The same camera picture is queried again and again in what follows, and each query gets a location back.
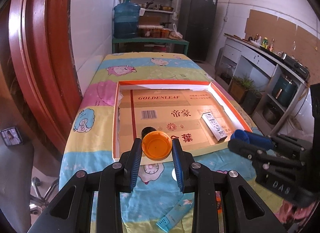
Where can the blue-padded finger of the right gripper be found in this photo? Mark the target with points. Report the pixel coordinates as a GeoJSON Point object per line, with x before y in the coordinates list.
{"type": "Point", "coordinates": [248, 151]}
{"type": "Point", "coordinates": [252, 138]}

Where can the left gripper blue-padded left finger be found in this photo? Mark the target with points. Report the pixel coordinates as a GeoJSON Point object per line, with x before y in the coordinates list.
{"type": "Point", "coordinates": [131, 163]}

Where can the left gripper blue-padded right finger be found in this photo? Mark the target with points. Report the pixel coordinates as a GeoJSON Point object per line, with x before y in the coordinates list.
{"type": "Point", "coordinates": [182, 161]}

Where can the white Hello Kitty lighter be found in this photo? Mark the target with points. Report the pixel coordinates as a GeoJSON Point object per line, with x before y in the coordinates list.
{"type": "Point", "coordinates": [214, 127]}

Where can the orange bottle cap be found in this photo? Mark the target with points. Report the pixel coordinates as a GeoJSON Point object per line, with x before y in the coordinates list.
{"type": "Point", "coordinates": [157, 145]}

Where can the black bottle cap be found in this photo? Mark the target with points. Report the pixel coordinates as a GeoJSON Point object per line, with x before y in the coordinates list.
{"type": "Point", "coordinates": [145, 131]}

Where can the teal crane-print lighter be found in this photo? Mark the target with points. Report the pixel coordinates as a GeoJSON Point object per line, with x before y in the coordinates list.
{"type": "Point", "coordinates": [171, 219]}

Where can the colourful cartoon bed sheet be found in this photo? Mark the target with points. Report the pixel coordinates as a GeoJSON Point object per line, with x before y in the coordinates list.
{"type": "Point", "coordinates": [89, 146]}

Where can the orange-rimmed cardboard tray box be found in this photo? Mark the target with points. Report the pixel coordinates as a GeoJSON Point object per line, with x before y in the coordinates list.
{"type": "Point", "coordinates": [176, 108]}

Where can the dark teal air fryer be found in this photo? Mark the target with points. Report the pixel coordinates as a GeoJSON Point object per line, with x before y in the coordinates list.
{"type": "Point", "coordinates": [284, 90]}

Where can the potted green plant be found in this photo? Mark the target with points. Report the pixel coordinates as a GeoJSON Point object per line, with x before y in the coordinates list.
{"type": "Point", "coordinates": [245, 93]}

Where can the white kitchen counter cabinet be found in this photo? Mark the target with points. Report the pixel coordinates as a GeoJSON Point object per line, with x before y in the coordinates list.
{"type": "Point", "coordinates": [238, 58]}

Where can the black gas stove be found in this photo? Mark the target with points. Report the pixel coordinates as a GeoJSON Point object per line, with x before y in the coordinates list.
{"type": "Point", "coordinates": [297, 67]}

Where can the grey office chair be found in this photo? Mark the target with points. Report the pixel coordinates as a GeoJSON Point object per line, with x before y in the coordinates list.
{"type": "Point", "coordinates": [17, 163]}

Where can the smartphone on chair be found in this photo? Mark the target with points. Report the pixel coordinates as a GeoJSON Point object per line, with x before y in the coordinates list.
{"type": "Point", "coordinates": [11, 136]}

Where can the green low table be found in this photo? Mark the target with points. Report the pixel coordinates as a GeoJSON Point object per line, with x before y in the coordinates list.
{"type": "Point", "coordinates": [117, 41]}

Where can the white plastic bag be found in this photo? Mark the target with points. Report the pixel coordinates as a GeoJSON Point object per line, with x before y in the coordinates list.
{"type": "Point", "coordinates": [175, 34]}

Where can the black refrigerator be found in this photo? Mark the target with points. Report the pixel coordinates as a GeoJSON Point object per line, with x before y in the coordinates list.
{"type": "Point", "coordinates": [196, 24]}

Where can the blue water jug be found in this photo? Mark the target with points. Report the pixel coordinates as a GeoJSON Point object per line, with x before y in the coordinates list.
{"type": "Point", "coordinates": [126, 20]}

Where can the red wooden door frame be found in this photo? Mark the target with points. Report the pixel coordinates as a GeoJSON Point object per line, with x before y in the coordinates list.
{"type": "Point", "coordinates": [41, 49]}

